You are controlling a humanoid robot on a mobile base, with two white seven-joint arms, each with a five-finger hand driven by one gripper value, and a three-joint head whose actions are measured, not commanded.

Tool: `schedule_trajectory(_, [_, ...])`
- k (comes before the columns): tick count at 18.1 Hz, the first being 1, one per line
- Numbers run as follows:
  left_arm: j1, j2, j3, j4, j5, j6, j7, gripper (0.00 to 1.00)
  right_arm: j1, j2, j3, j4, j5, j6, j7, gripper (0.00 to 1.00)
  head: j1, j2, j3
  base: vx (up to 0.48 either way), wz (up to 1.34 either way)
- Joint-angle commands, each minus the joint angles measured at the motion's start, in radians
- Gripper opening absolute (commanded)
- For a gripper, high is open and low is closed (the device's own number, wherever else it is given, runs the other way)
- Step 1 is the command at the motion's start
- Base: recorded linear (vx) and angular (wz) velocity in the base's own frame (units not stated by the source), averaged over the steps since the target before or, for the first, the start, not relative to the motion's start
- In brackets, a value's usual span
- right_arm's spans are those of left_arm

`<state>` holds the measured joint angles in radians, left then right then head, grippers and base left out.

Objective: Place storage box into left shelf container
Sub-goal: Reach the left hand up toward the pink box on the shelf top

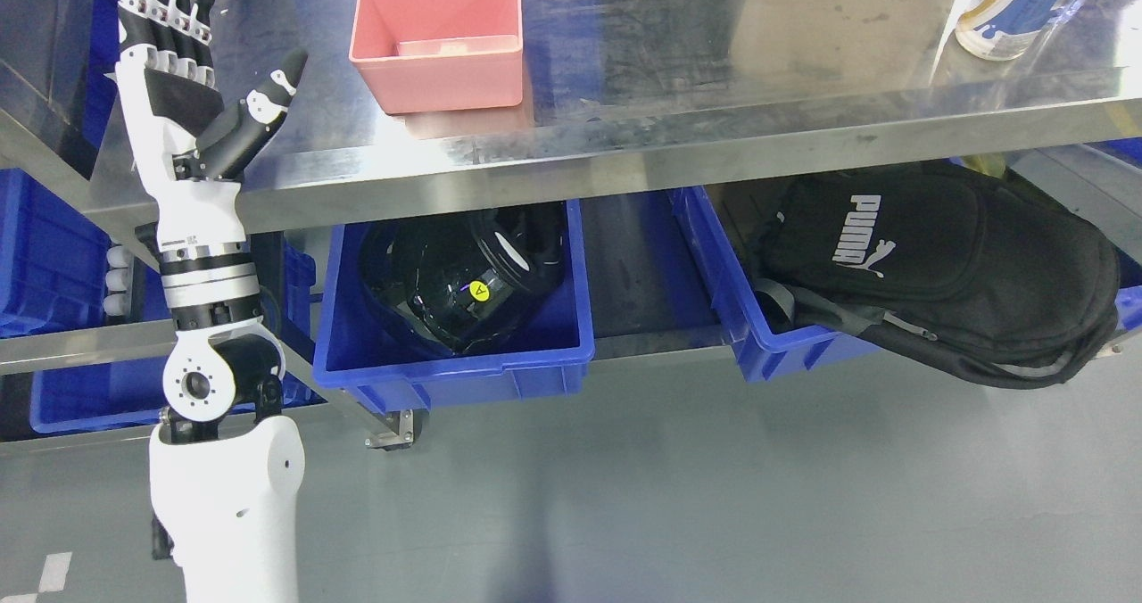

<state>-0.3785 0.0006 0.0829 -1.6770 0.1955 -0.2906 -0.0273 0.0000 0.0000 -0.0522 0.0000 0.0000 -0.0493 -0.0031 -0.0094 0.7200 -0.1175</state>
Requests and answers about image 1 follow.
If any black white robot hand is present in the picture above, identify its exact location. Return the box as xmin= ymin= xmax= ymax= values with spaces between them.
xmin=114 ymin=0 xmax=309 ymax=185

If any pink plastic storage box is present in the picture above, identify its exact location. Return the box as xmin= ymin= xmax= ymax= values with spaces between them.
xmin=348 ymin=0 xmax=525 ymax=116

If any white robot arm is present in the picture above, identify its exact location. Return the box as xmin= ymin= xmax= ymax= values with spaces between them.
xmin=144 ymin=175 xmax=306 ymax=602

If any blue bin far left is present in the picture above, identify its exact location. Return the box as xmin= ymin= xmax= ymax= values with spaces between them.
xmin=1 ymin=169 xmax=110 ymax=338

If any blue bin with helmet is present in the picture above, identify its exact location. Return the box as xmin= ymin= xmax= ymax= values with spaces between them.
xmin=313 ymin=201 xmax=595 ymax=415

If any blue bin lower left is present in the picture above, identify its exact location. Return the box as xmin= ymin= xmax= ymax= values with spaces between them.
xmin=29 ymin=234 xmax=317 ymax=434

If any black helmet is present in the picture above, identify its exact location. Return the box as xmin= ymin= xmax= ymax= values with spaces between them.
xmin=356 ymin=202 xmax=568 ymax=359

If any blue bin with backpack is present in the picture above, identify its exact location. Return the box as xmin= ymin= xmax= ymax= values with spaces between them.
xmin=671 ymin=178 xmax=1127 ymax=380

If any black Puma backpack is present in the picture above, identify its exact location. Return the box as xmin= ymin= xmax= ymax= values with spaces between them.
xmin=753 ymin=161 xmax=1121 ymax=389

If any blue white bottle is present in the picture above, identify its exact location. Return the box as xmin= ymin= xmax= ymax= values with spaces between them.
xmin=954 ymin=0 xmax=1086 ymax=62

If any stainless steel table frame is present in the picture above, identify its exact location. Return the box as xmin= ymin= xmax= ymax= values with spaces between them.
xmin=0 ymin=59 xmax=1142 ymax=452

